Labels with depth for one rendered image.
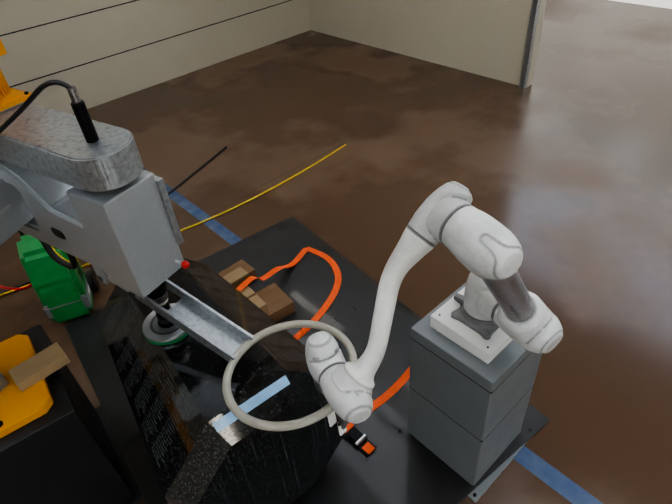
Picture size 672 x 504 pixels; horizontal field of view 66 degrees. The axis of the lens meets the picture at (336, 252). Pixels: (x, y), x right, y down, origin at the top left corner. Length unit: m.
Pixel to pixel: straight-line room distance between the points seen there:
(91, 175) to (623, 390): 2.72
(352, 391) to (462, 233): 0.51
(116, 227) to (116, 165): 0.22
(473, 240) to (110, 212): 1.13
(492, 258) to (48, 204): 1.59
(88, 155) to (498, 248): 1.22
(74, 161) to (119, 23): 5.38
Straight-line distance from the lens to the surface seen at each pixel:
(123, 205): 1.84
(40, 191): 2.22
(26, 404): 2.40
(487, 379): 2.04
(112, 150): 1.75
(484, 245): 1.34
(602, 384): 3.19
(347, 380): 1.44
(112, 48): 7.08
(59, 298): 3.78
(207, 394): 2.04
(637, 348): 3.43
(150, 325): 2.32
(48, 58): 6.87
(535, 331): 1.86
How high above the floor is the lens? 2.41
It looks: 40 degrees down
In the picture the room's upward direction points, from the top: 6 degrees counter-clockwise
